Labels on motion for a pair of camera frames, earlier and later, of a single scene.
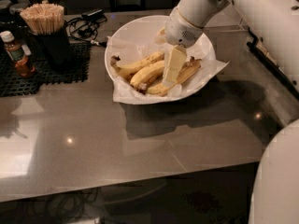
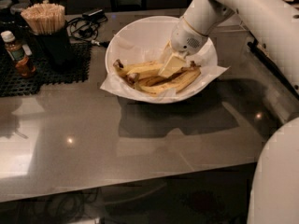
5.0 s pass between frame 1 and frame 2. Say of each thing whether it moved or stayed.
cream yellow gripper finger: stayed
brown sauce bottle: stayed
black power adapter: stayed
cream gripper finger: moved
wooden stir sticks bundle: stayed
